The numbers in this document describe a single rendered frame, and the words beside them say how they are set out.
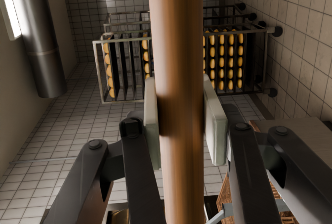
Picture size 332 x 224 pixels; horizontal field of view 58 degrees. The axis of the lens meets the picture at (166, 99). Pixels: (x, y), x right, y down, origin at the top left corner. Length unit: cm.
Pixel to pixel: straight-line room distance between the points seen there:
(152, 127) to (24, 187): 264
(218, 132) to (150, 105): 4
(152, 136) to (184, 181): 6
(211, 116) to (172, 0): 6
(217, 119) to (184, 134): 4
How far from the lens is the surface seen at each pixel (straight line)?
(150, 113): 17
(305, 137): 211
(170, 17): 16
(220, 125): 16
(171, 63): 17
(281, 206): 152
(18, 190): 278
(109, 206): 237
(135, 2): 517
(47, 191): 266
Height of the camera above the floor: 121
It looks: 1 degrees down
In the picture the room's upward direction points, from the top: 94 degrees counter-clockwise
